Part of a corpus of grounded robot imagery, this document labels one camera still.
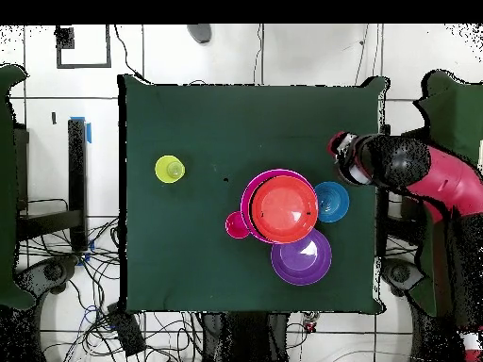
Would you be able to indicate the black square floor frame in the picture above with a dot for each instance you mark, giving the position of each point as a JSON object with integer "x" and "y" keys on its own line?
{"x": 83, "y": 65}

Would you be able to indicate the black post with blue tape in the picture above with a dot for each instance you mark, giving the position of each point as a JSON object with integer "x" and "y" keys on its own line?
{"x": 77, "y": 181}

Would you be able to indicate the yellow cup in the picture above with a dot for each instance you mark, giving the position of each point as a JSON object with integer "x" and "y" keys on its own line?
{"x": 169, "y": 169}

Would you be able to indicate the black pedestal foot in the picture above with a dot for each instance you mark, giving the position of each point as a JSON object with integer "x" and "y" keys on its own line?
{"x": 53, "y": 272}
{"x": 400, "y": 273}

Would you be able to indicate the small red and grey item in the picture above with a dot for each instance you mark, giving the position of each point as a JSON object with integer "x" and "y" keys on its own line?
{"x": 311, "y": 322}

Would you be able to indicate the green cloth covered table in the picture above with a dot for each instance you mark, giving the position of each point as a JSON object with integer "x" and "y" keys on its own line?
{"x": 5, "y": 188}
{"x": 453, "y": 113}

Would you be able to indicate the orange bowl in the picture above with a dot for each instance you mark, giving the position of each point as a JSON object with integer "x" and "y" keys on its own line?
{"x": 283, "y": 209}

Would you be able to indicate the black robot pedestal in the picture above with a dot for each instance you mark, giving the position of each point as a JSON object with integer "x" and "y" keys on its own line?
{"x": 245, "y": 339}

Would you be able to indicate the straight-sided blue bowl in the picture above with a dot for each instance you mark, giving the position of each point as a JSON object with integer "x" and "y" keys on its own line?
{"x": 336, "y": 203}

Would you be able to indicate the small black item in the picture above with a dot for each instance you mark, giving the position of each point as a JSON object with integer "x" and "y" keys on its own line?
{"x": 54, "y": 118}

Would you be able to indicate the large magenta bowl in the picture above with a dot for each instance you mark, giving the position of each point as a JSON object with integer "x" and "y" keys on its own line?
{"x": 246, "y": 203}

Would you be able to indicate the black power strip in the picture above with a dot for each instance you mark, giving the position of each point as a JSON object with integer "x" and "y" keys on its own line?
{"x": 128, "y": 332}

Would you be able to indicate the red cup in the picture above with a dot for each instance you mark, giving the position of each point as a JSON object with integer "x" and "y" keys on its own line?
{"x": 234, "y": 226}

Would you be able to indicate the black box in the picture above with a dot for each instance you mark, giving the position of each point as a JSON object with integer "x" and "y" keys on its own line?
{"x": 409, "y": 215}

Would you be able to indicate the black metal frame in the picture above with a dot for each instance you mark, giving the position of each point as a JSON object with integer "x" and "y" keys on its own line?
{"x": 49, "y": 223}

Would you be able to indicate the person's foot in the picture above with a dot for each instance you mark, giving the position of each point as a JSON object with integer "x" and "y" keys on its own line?
{"x": 200, "y": 33}

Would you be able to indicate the dark green table cloth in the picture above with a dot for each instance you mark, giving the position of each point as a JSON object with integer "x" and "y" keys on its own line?
{"x": 169, "y": 113}

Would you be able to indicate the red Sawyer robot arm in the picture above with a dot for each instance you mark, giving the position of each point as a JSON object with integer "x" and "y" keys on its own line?
{"x": 445, "y": 184}

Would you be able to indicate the purple bowl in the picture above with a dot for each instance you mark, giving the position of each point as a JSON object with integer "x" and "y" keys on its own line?
{"x": 302, "y": 267}

